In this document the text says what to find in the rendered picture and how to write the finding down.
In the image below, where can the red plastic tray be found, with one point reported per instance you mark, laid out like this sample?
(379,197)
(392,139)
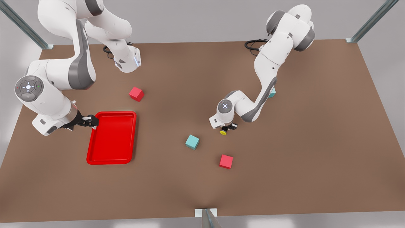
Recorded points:
(112,139)

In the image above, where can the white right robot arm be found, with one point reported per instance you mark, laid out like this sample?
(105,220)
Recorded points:
(57,72)

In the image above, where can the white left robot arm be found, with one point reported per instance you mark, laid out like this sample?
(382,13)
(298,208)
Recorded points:
(272,57)

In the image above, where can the red cube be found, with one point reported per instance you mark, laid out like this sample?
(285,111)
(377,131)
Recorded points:
(226,161)
(136,94)

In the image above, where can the teal cube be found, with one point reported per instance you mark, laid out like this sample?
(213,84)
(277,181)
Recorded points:
(192,142)
(272,93)

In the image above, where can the silver frame post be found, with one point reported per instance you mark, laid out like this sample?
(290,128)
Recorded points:
(370,22)
(207,218)
(22,23)

